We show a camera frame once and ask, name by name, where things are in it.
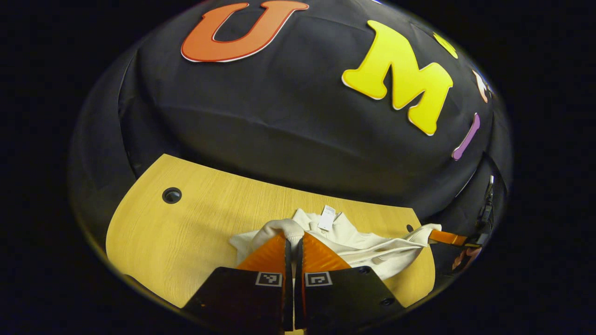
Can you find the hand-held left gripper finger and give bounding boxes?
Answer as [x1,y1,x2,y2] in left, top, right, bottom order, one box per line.
[294,231,406,331]
[182,232,294,332]

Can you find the black backdrop cloth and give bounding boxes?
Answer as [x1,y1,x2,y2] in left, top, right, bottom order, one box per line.
[68,0,513,252]

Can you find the cream white garment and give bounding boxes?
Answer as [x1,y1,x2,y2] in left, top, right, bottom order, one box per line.
[229,205,442,281]

